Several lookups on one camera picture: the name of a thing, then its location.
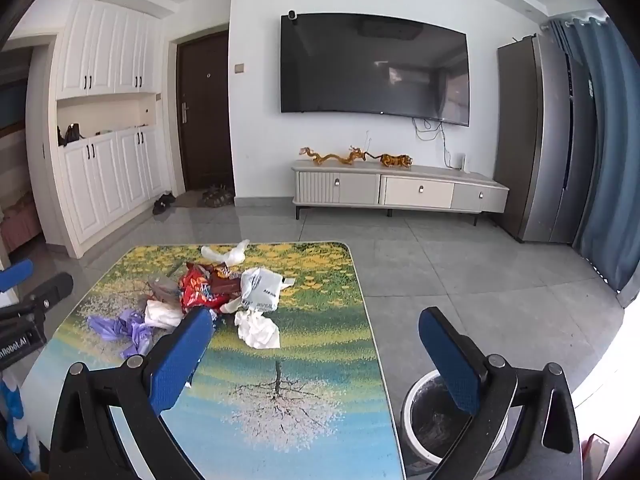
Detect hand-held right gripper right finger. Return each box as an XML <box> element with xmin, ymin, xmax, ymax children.
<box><xmin>419</xmin><ymin>306</ymin><xmax>583</xmax><ymax>480</ymax></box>

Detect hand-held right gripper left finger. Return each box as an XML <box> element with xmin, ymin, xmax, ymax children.
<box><xmin>50</xmin><ymin>307</ymin><xmax>216</xmax><ymax>480</ymax></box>

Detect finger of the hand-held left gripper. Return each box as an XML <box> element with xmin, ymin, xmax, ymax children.
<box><xmin>0</xmin><ymin>259</ymin><xmax>35</xmax><ymax>293</ymax></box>
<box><xmin>17</xmin><ymin>272</ymin><xmax>74</xmax><ymax>318</ymax></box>

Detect white round trash bin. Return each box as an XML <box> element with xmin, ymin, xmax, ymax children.
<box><xmin>401</xmin><ymin>367</ymin><xmax>511</xmax><ymax>468</ymax></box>

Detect red snack packet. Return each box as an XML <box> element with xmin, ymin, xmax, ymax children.
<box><xmin>177</xmin><ymin>261</ymin><xmax>236</xmax><ymax>313</ymax></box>

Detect snack wrappers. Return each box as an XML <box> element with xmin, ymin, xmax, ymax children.
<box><xmin>240</xmin><ymin>266</ymin><xmax>297</xmax><ymax>313</ymax></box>

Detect person's left hand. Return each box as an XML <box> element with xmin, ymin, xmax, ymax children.
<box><xmin>0</xmin><ymin>377</ymin><xmax>26</xmax><ymax>471</ymax></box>

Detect crumpled white paper napkin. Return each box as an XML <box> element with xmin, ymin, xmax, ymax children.
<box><xmin>144</xmin><ymin>299</ymin><xmax>185</xmax><ymax>330</ymax></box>

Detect pink bed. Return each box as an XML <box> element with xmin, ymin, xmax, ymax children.
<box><xmin>0</xmin><ymin>195</ymin><xmax>43</xmax><ymax>256</ymax></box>

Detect purple plastic bag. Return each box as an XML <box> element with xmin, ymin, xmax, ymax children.
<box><xmin>87</xmin><ymin>309</ymin><xmax>161</xmax><ymax>360</ymax></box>

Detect clear plastic wrapper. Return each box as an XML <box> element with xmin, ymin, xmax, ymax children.
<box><xmin>147</xmin><ymin>274</ymin><xmax>183</xmax><ymax>303</ymax></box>

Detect crumpled white tissue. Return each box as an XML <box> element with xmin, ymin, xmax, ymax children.
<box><xmin>234</xmin><ymin>309</ymin><xmax>282</xmax><ymax>350</ymax></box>

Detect brown snack wrapper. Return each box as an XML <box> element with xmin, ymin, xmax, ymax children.
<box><xmin>207</xmin><ymin>264</ymin><xmax>245</xmax><ymax>297</ymax></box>

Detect table with printed landscape top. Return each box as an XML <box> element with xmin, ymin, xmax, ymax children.
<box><xmin>22</xmin><ymin>241</ymin><xmax>407</xmax><ymax>480</ymax></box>

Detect clear white plastic bag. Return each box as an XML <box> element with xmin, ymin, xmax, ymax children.
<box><xmin>201</xmin><ymin>239</ymin><xmax>251</xmax><ymax>266</ymax></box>

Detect black sandals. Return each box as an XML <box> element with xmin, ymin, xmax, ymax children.
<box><xmin>152</xmin><ymin>191</ymin><xmax>177</xmax><ymax>216</ymax></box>

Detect black handbag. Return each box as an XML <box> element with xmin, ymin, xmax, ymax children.
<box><xmin>57</xmin><ymin>122</ymin><xmax>86</xmax><ymax>147</ymax></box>

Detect brown shoes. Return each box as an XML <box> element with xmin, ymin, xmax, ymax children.
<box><xmin>200</xmin><ymin>185</ymin><xmax>236</xmax><ymax>209</ymax></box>

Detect white built-in cabinet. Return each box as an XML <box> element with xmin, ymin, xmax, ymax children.
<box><xmin>42</xmin><ymin>0</ymin><xmax>176</xmax><ymax>260</ymax></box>

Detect red white box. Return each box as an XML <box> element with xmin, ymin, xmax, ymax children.
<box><xmin>581</xmin><ymin>432</ymin><xmax>612</xmax><ymax>480</ymax></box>

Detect white television cabinet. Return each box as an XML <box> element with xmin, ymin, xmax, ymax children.
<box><xmin>291</xmin><ymin>159</ymin><xmax>510</xmax><ymax>227</ymax></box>

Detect orange dragon figurine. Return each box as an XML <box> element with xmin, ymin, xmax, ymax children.
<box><xmin>345</xmin><ymin>146</ymin><xmax>382</xmax><ymax>165</ymax></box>
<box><xmin>300</xmin><ymin>147</ymin><xmax>351</xmax><ymax>166</ymax></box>

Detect dark brown entrance door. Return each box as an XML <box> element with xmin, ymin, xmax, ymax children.
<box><xmin>176</xmin><ymin>30</ymin><xmax>236</xmax><ymax>195</ymax></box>

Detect grey refrigerator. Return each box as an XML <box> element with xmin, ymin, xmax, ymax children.
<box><xmin>494</xmin><ymin>34</ymin><xmax>598</xmax><ymax>245</ymax></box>

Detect blue curtain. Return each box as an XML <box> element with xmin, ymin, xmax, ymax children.
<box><xmin>547</xmin><ymin>15</ymin><xmax>640</xmax><ymax>295</ymax></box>

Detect television cable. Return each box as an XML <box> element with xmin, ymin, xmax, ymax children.
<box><xmin>412</xmin><ymin>116</ymin><xmax>463</xmax><ymax>170</ymax></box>

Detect black wall television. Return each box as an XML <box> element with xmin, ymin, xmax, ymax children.
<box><xmin>279</xmin><ymin>11</ymin><xmax>472</xmax><ymax>127</ymax></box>

